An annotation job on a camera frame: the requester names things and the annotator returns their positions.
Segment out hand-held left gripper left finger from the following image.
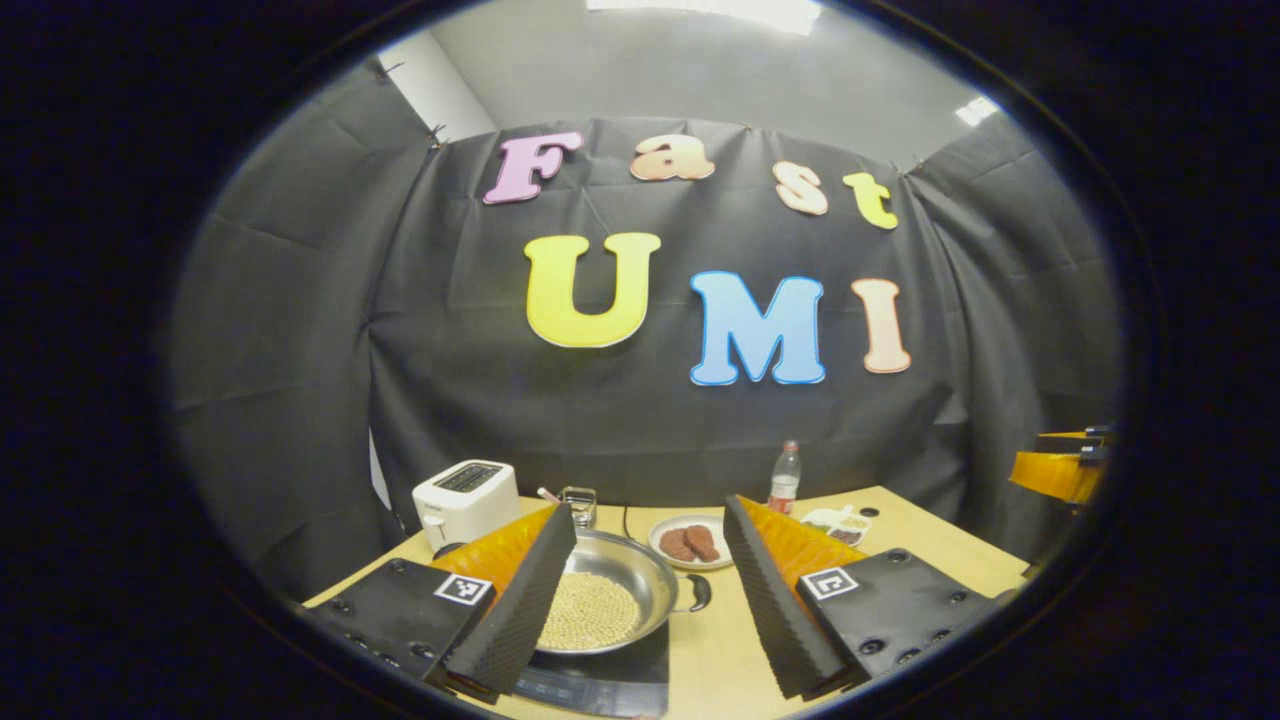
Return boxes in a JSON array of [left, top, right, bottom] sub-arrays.
[[305, 502, 578, 704]]

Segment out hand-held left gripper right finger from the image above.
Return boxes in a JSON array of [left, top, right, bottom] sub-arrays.
[[722, 494, 1001, 701]]

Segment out black induction cooktop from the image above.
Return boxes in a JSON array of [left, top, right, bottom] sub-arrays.
[[512, 620, 671, 719]]

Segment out steel pot with black handle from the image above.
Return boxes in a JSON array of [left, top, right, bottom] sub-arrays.
[[535, 529, 713, 657]]

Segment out pile of soybeans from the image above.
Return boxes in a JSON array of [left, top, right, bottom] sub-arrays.
[[538, 572, 641, 651]]

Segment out white divided dish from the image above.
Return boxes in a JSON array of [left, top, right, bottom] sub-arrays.
[[800, 505, 873, 547]]

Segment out white toaster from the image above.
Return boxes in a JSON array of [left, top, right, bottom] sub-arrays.
[[412, 459, 522, 553]]

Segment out white round plate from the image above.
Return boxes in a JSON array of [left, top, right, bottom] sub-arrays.
[[648, 514, 734, 571]]

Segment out clear water bottle red label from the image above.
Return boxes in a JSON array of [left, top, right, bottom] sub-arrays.
[[767, 440, 802, 516]]

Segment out black backdrop cloth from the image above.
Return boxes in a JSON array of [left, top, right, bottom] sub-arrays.
[[168, 60, 1121, 601]]

